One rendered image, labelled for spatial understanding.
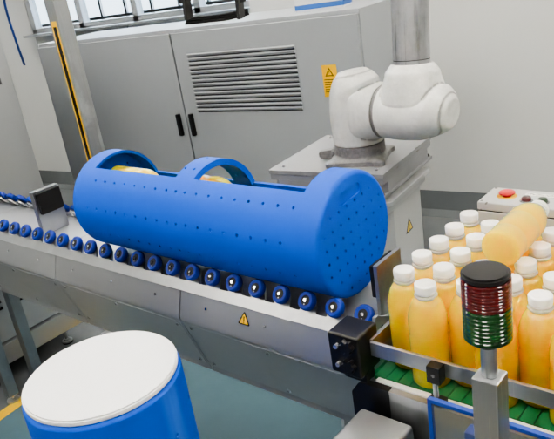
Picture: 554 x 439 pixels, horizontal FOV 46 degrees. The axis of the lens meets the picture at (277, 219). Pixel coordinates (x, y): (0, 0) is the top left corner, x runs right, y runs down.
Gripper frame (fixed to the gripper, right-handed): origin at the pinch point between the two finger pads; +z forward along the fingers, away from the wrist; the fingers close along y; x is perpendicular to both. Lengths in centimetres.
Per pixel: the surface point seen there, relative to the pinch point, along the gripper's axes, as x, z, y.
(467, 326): -67, 28, 67
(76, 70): 55, 30, -89
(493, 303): -68, 23, 70
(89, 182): -5, 44, -43
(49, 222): 15, 72, -82
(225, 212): -22.2, 39.8, 8.2
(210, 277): -19, 60, 0
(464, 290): -67, 22, 66
